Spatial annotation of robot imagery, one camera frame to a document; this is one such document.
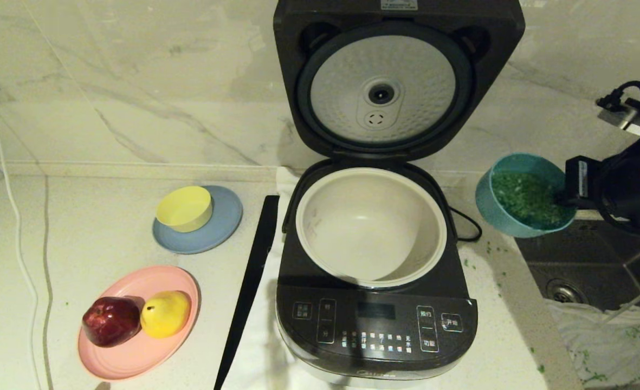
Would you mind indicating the dark grey rice cooker lid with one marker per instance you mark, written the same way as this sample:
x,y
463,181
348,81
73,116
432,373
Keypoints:
x,y
379,65

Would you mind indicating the blue plate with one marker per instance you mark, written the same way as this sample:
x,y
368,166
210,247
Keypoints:
x,y
223,227

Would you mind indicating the white inner pot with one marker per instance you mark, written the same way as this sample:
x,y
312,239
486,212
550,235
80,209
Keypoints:
x,y
371,227

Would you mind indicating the white cloth with green bits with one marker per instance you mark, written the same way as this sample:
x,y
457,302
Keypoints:
x,y
607,346

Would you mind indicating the metal sink drain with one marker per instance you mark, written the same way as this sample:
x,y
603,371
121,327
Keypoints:
x,y
563,292

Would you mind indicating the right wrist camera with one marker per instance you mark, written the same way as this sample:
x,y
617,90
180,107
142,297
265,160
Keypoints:
x,y
623,118

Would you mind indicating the stainless steel sink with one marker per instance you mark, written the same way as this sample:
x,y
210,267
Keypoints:
x,y
569,260

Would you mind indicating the yellow pear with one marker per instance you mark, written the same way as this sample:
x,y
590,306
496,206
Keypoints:
x,y
165,316

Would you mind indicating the chopped green vegetables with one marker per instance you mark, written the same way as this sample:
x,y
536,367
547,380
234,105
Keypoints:
x,y
525,197

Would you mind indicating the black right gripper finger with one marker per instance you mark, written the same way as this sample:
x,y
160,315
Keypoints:
x,y
588,187

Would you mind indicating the pink plate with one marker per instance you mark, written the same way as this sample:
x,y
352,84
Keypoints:
x,y
135,356

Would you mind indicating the red apple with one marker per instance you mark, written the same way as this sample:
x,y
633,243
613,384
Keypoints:
x,y
111,322

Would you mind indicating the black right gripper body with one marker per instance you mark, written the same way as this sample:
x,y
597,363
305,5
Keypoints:
x,y
637,184

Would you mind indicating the black flat strip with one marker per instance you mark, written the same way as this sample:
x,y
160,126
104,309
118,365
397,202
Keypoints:
x,y
254,260

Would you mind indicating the teal bowl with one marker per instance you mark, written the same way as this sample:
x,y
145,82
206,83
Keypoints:
x,y
492,212

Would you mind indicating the dark grey rice cooker base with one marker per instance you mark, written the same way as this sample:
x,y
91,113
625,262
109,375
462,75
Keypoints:
x,y
374,336

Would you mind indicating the yellow bowl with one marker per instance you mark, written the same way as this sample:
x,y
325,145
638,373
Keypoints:
x,y
184,208

